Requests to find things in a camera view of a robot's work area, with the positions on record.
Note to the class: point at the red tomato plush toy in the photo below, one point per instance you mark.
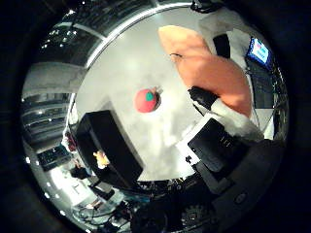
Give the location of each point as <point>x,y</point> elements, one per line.
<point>145,101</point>

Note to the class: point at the long carrot plush toy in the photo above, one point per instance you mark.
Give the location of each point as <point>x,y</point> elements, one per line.
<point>210,74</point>

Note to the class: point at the laptop with blue screen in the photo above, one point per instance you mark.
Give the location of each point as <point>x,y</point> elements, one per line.
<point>260,51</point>

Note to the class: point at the person in red top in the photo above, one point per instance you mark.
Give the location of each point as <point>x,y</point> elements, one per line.
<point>70,142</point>

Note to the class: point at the black rectangular container bin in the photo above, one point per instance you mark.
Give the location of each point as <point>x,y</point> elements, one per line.
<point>110,149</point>

